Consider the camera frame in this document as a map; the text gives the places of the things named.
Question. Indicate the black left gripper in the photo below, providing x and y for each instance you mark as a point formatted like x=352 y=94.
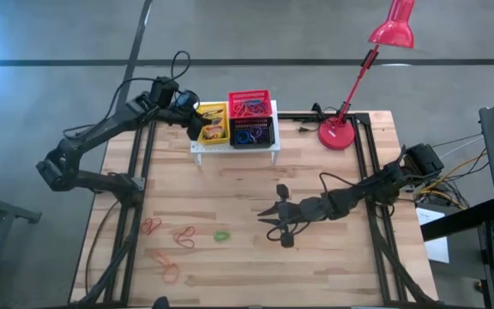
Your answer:
x=182 y=116

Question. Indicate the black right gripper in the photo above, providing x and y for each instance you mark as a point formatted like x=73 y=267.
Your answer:
x=305 y=210

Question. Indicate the yellow plastic basket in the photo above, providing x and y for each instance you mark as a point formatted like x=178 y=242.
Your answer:
x=215 y=142

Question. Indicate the red rubber band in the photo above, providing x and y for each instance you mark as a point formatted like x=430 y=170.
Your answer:
x=185 y=235
x=154 y=223
x=240 y=112

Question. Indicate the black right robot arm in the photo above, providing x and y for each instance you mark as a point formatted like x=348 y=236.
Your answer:
x=380 y=186

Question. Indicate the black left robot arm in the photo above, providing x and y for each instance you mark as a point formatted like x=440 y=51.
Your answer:
x=101 y=129

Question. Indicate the red desk lamp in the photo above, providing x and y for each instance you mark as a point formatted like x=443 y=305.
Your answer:
x=337 y=134

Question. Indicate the white perforated shelf riser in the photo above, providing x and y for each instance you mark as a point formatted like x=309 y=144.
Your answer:
x=212 y=148

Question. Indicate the black plastic basket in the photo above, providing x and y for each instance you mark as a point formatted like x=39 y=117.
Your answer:
x=252 y=121

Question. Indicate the red plastic basket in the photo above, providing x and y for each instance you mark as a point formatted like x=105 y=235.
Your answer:
x=251 y=93

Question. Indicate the grey metal mounting plate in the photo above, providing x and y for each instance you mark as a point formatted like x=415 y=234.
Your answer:
x=139 y=183

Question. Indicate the small black object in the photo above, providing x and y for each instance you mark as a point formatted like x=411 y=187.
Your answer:
x=160 y=304

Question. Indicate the white paper sheet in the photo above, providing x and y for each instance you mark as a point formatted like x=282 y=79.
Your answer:
x=435 y=253

